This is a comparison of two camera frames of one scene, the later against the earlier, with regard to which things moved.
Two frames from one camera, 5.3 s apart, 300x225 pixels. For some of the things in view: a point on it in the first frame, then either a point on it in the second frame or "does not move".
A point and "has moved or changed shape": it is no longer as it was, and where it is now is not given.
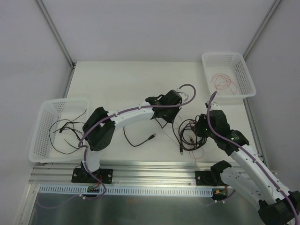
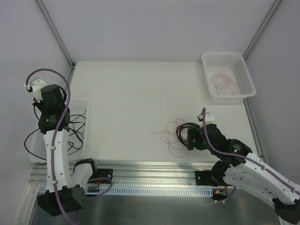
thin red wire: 190,152 to 176,146
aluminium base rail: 123,174 does not move
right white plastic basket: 228,74 does not move
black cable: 150,137 to 29,135
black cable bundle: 189,139 has moved or changed shape
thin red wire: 222,81 does not move
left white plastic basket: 58,131 does not move
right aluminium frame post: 273,8 does not move
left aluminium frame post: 53,28 does not move
